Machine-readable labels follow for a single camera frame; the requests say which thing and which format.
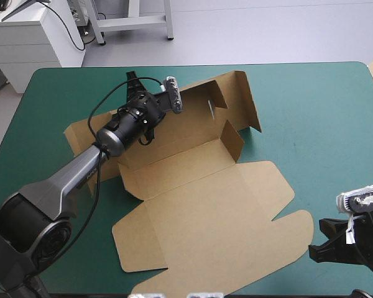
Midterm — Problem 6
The white metal table frame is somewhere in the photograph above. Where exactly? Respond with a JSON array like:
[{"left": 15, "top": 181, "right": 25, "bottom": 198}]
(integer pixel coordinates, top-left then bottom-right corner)
[{"left": 89, "top": 0, "right": 175, "bottom": 47}]

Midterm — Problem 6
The white cabinet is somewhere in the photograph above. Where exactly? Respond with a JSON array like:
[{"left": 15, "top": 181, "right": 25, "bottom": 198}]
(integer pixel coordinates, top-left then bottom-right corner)
[{"left": 0, "top": 5, "right": 86, "bottom": 94}]

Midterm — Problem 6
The brown cardboard box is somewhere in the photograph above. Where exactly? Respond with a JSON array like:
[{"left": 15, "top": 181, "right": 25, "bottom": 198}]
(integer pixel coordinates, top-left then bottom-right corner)
[{"left": 63, "top": 70, "right": 315, "bottom": 298}]

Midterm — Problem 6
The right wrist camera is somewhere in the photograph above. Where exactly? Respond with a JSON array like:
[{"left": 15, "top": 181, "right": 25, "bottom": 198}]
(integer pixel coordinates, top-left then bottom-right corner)
[{"left": 336, "top": 184, "right": 373, "bottom": 215}]

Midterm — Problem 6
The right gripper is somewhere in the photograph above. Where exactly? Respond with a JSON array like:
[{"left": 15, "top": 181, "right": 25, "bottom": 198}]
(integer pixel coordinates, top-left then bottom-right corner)
[{"left": 308, "top": 207, "right": 373, "bottom": 265}]

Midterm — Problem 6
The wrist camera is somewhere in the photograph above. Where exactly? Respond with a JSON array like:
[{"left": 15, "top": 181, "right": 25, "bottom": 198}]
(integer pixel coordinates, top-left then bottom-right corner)
[
  {"left": 336, "top": 184, "right": 373, "bottom": 215},
  {"left": 157, "top": 75, "right": 185, "bottom": 114}
]

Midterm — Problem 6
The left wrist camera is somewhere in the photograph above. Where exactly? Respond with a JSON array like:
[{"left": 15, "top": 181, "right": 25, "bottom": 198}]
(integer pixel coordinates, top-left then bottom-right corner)
[{"left": 157, "top": 75, "right": 185, "bottom": 114}]

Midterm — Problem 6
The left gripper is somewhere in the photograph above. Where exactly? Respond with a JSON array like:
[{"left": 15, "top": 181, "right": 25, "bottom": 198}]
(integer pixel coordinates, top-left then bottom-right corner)
[{"left": 125, "top": 71, "right": 172, "bottom": 125}]

